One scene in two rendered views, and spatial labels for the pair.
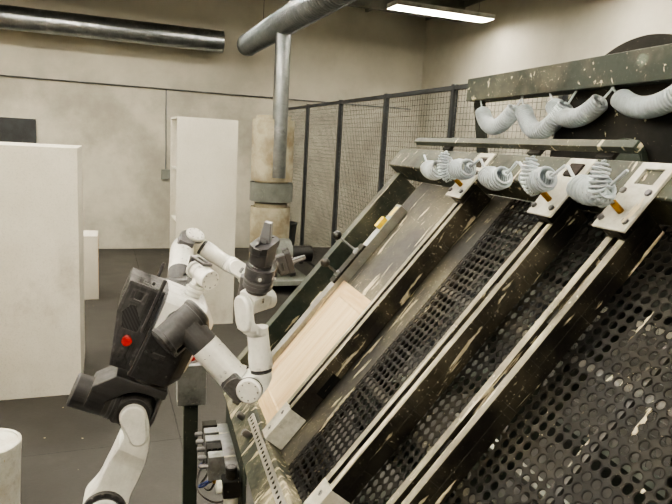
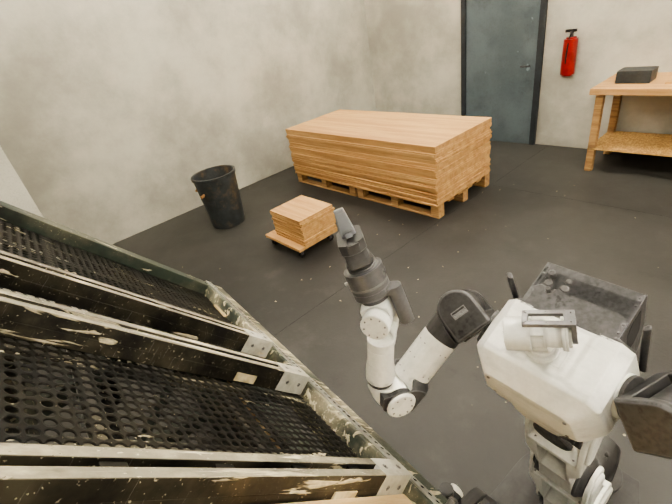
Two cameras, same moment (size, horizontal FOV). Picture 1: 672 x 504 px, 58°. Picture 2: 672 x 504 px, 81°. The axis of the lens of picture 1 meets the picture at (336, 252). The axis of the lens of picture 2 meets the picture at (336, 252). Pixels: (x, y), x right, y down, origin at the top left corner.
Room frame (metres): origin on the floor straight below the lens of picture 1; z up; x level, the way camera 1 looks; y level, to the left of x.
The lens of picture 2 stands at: (2.41, -0.03, 1.99)
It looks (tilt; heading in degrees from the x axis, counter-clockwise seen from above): 30 degrees down; 164
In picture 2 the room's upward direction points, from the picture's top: 11 degrees counter-clockwise
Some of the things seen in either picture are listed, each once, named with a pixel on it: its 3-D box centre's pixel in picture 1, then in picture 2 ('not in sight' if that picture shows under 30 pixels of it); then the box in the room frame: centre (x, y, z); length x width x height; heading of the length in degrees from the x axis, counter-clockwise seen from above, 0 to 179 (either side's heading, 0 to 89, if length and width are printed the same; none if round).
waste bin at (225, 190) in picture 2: not in sight; (220, 198); (-2.39, 0.02, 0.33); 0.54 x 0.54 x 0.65
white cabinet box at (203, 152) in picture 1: (201, 220); not in sight; (6.19, 1.40, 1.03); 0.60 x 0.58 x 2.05; 21
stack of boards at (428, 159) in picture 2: not in sight; (379, 154); (-2.11, 2.06, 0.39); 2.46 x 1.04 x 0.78; 21
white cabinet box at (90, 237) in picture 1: (71, 264); not in sight; (6.74, 3.01, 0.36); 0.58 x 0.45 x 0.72; 111
